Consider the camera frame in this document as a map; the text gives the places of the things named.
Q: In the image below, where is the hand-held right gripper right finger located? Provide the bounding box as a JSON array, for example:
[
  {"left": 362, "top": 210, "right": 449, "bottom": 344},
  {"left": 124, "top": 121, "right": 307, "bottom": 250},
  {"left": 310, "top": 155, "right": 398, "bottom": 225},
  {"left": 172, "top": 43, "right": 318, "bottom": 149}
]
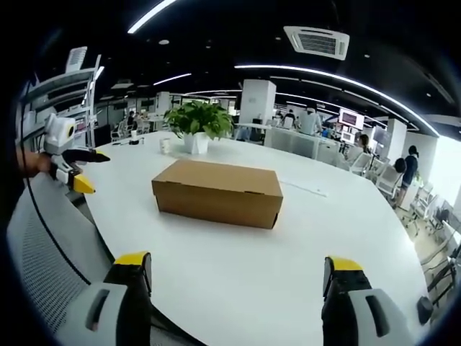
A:
[{"left": 321, "top": 256, "right": 415, "bottom": 346}]

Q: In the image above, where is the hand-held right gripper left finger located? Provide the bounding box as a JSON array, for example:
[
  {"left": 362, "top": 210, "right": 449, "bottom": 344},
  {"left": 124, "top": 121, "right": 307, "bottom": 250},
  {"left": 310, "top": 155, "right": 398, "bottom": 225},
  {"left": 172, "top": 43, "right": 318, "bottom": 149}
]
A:
[{"left": 58, "top": 251, "right": 155, "bottom": 346}]

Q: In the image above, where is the brown cardboard shoe box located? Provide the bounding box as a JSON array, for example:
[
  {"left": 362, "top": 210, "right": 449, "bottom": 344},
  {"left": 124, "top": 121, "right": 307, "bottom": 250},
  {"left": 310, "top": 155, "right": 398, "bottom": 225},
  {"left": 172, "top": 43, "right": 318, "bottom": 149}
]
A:
[{"left": 151, "top": 159, "right": 285, "bottom": 230}]

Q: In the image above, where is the person's left hand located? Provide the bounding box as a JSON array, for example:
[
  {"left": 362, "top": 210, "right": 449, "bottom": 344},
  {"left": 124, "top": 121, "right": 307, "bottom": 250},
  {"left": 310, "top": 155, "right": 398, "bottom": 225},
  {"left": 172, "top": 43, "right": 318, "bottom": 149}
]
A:
[{"left": 22, "top": 151, "right": 55, "bottom": 178}]

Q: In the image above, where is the white metal shelf rack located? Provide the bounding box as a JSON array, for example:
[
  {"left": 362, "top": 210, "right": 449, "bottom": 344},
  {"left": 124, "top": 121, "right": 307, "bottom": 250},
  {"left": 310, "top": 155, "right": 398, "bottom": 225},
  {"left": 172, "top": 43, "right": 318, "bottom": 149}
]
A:
[{"left": 21, "top": 45, "right": 105, "bottom": 152}]

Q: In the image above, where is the black round object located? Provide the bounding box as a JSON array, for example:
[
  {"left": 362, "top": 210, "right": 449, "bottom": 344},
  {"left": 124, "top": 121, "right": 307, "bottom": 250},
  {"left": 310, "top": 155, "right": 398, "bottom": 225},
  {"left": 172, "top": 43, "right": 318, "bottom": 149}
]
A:
[{"left": 416, "top": 295, "right": 434, "bottom": 325}]

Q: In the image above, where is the grey mesh office chair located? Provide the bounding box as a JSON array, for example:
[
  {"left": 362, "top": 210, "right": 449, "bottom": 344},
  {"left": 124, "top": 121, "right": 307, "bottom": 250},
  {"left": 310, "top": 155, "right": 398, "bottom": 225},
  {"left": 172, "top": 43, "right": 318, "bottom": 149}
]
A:
[{"left": 6, "top": 174, "right": 202, "bottom": 346}]

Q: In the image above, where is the green potted plant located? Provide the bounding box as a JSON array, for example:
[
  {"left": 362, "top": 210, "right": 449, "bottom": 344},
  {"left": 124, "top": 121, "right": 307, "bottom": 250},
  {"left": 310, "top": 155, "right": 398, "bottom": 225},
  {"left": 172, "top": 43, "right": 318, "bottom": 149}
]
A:
[{"left": 163, "top": 99, "right": 235, "bottom": 155}]

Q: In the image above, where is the white office chair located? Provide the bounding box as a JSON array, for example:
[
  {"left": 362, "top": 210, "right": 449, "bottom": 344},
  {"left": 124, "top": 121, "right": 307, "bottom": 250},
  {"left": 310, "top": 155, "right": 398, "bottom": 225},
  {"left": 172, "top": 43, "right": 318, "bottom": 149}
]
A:
[{"left": 374, "top": 164, "right": 404, "bottom": 199}]

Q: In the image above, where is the white square pillar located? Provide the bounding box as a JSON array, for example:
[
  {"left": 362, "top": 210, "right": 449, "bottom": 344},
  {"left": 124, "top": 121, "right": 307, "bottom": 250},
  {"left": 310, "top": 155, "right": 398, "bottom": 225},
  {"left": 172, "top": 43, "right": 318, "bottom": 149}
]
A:
[{"left": 239, "top": 79, "right": 277, "bottom": 126}]

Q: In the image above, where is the ceiling air conditioner vent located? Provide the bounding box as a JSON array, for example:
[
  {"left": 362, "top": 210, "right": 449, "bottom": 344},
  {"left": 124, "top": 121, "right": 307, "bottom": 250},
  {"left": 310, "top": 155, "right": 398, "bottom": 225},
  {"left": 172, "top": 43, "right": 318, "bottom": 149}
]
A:
[{"left": 282, "top": 25, "right": 351, "bottom": 61}]

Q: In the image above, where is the wall monitor screen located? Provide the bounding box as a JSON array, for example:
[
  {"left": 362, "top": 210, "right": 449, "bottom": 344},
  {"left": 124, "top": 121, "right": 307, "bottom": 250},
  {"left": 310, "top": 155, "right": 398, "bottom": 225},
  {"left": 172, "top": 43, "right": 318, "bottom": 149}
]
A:
[{"left": 338, "top": 107, "right": 364, "bottom": 130}]

